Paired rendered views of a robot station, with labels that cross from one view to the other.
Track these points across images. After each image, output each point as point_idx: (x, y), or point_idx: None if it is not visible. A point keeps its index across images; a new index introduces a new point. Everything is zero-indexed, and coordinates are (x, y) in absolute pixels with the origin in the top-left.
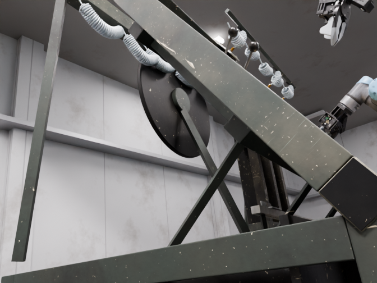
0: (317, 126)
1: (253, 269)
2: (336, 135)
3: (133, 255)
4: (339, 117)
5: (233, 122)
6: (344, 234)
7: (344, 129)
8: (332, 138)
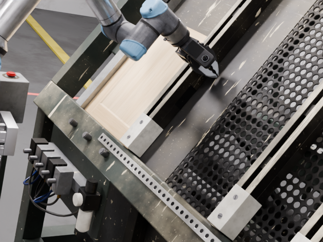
0: (66, 61)
1: None
2: (192, 68)
3: None
4: (179, 47)
5: None
6: None
7: (199, 63)
8: (59, 69)
